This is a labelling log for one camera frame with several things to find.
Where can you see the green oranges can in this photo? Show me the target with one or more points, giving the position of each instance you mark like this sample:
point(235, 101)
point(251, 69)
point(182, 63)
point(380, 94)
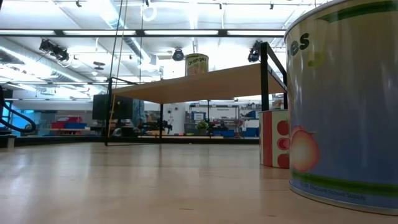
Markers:
point(196, 65)

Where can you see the red white tomato can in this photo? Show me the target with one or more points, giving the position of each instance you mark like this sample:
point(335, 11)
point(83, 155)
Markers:
point(273, 140)

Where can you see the blue peaches can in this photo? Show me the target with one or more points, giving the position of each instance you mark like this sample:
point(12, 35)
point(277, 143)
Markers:
point(348, 109)

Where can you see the small potted plant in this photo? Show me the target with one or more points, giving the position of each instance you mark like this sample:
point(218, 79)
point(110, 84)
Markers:
point(202, 125)

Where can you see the blue storage bin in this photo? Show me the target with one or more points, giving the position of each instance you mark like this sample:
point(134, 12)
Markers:
point(225, 133)
point(76, 125)

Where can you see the black background monitor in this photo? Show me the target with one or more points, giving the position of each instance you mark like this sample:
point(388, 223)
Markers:
point(122, 109)

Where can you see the black framed light bar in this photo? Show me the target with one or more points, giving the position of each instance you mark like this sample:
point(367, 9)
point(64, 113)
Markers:
point(140, 32)

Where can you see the red storage bin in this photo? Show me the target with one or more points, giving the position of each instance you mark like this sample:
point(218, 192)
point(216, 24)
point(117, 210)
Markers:
point(59, 124)

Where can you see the black ceiling spotlight cluster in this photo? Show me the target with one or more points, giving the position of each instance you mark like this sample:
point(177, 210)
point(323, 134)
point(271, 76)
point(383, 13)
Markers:
point(59, 54)

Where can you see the wooden shelf black frame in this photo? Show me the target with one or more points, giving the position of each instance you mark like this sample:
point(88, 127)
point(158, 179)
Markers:
point(202, 85)

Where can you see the black metal table frame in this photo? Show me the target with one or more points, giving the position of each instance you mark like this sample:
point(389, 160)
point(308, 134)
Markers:
point(62, 140)

